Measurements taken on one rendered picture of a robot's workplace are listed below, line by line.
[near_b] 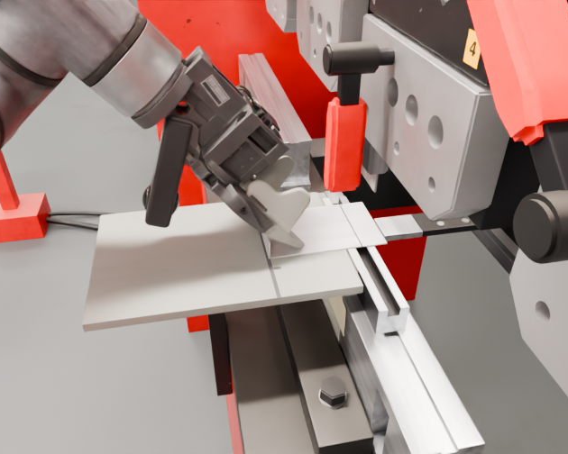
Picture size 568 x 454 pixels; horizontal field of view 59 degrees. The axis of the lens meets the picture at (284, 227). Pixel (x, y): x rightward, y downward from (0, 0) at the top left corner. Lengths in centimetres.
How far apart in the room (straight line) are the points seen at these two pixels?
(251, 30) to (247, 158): 88
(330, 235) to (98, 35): 30
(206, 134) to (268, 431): 30
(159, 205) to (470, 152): 33
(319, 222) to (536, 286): 39
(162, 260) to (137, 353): 130
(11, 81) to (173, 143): 13
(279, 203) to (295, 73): 91
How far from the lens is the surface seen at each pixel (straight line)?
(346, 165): 33
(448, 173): 26
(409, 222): 59
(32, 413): 179
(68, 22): 43
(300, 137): 85
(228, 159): 48
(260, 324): 63
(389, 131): 33
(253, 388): 57
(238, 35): 134
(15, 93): 46
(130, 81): 44
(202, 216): 60
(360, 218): 59
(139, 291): 51
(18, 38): 44
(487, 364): 186
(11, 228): 249
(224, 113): 47
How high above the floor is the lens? 133
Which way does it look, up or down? 35 degrees down
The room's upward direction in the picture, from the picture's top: straight up
